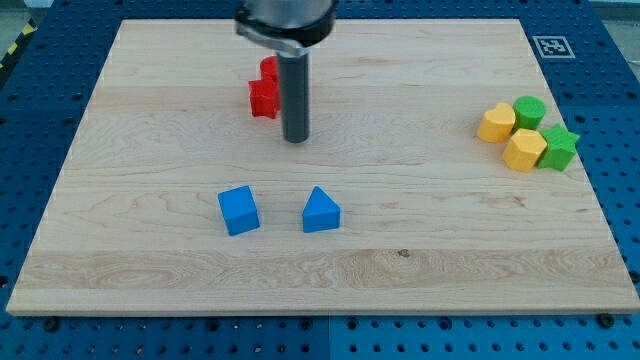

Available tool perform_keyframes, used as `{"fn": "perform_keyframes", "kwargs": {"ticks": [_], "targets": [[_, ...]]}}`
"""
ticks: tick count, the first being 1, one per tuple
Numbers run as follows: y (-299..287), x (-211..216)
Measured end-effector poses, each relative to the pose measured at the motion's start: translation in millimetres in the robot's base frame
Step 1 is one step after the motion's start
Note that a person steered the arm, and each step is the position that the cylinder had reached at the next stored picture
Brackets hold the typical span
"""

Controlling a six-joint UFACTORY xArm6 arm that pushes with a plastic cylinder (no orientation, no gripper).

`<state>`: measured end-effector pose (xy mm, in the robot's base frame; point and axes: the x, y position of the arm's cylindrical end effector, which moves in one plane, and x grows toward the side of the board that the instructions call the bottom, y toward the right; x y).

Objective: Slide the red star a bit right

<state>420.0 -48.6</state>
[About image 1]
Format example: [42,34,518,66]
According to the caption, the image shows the red star block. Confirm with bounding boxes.
[248,79,280,119]

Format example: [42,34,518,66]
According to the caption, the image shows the green star block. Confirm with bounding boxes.
[537,124,580,171]

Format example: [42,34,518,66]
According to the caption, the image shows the blue triangle block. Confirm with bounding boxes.
[302,186,341,233]

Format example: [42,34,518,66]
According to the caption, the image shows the blue cube block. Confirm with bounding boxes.
[217,186,260,236]

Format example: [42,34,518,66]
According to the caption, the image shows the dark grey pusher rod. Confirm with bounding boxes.
[276,53,310,143]

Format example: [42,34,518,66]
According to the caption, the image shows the wooden board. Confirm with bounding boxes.
[7,19,639,317]

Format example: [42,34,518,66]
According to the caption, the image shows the red cylinder block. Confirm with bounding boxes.
[259,55,278,83]

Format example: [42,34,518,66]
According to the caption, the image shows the yellow heart block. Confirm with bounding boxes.
[476,103,516,143]

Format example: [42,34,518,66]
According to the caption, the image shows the yellow hexagon block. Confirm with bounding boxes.
[502,128,547,172]

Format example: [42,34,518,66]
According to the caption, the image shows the green cylinder block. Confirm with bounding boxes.
[513,95,546,131]

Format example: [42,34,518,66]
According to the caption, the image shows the white fiducial marker tag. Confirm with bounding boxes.
[533,35,575,59]

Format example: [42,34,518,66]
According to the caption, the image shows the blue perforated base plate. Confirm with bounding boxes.
[1,0,639,359]

